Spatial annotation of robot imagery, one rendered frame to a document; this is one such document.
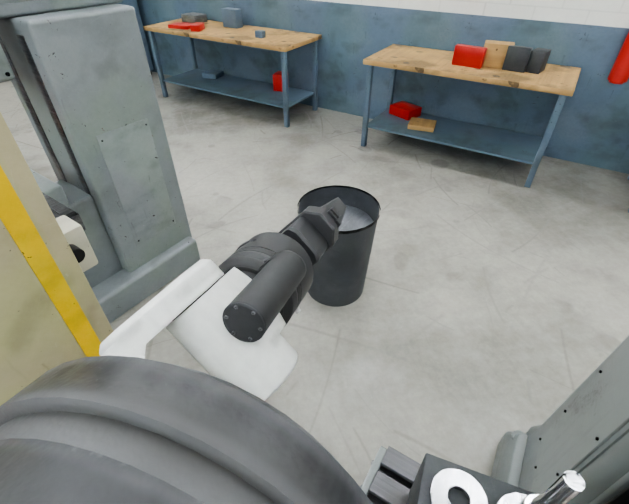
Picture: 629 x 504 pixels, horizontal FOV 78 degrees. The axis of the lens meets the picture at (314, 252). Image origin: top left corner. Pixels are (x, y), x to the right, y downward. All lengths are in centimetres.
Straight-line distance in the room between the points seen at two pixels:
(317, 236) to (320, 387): 174
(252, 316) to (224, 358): 5
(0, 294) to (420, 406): 178
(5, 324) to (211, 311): 114
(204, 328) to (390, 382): 193
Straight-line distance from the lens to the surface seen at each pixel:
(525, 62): 409
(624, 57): 446
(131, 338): 31
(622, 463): 127
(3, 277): 136
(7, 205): 128
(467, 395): 227
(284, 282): 32
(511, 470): 193
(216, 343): 32
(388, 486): 97
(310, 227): 46
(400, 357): 231
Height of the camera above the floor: 185
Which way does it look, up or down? 40 degrees down
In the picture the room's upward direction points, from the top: straight up
